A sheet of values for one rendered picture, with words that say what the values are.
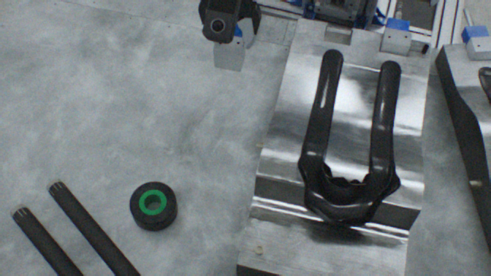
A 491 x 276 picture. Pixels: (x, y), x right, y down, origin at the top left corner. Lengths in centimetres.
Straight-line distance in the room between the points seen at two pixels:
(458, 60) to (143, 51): 63
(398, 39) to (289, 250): 44
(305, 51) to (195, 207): 36
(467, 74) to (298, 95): 34
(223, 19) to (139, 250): 41
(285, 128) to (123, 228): 33
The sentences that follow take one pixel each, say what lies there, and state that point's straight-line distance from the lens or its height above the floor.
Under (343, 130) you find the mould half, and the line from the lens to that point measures 99.
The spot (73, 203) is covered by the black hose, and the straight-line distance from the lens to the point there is 101.
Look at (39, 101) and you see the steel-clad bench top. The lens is 119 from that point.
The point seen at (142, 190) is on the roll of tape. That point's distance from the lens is 100.
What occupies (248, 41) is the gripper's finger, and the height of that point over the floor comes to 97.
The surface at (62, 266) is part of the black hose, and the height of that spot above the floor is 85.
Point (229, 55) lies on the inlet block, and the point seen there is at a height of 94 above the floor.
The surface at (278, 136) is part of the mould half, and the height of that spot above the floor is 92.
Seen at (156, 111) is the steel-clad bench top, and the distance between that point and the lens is 112.
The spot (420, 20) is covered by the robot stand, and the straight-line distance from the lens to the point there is 214.
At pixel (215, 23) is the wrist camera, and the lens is 86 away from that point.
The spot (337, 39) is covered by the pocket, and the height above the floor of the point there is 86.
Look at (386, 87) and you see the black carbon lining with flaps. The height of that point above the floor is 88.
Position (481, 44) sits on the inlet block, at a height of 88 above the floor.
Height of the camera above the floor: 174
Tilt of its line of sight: 60 degrees down
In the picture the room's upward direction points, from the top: 2 degrees clockwise
